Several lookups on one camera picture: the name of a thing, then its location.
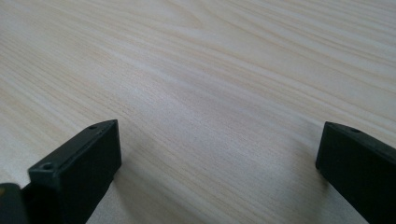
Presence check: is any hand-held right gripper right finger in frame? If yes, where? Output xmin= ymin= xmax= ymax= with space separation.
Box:
xmin=315 ymin=120 xmax=396 ymax=224

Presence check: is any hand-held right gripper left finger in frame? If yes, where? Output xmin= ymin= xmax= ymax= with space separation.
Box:
xmin=21 ymin=119 xmax=122 ymax=224

